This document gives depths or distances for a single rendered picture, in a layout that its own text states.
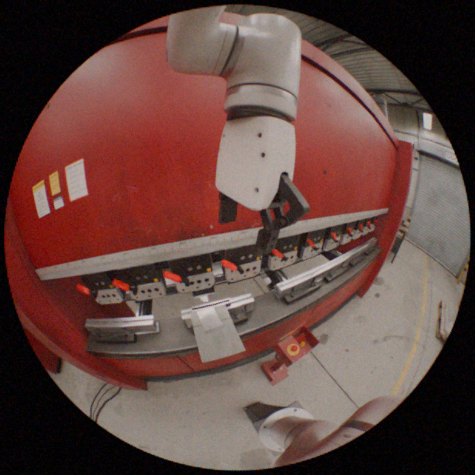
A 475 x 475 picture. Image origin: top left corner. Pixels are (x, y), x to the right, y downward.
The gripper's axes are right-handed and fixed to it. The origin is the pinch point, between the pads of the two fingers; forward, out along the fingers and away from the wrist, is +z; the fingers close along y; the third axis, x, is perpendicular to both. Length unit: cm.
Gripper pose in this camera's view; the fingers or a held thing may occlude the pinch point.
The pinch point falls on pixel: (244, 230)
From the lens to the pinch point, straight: 22.1
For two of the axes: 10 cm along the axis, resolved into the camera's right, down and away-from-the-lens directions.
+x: 8.2, -2.5, 5.1
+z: -1.0, 8.2, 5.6
